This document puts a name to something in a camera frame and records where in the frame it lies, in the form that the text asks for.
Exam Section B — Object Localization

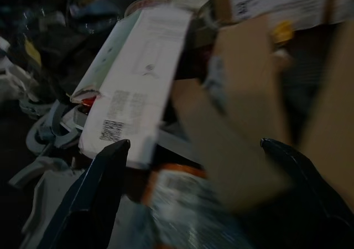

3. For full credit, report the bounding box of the black plastic bag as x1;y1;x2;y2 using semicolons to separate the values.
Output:
0;0;117;100

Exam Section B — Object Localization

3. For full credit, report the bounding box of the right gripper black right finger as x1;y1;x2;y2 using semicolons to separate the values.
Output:
259;137;354;249

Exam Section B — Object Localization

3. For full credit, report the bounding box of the yellow bottle cap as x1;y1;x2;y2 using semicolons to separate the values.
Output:
272;20;294;44

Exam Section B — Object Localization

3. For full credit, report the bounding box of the brown cardboard piece with label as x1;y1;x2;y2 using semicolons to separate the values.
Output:
171;0;354;214

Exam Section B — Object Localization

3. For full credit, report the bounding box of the long white carton box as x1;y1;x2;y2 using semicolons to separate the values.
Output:
70;5;194;169

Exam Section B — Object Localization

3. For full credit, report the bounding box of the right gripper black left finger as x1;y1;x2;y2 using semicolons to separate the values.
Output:
37;138;131;249

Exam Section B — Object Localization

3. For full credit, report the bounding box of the plastic packet with barcode label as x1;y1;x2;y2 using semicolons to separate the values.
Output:
143;163;249;249

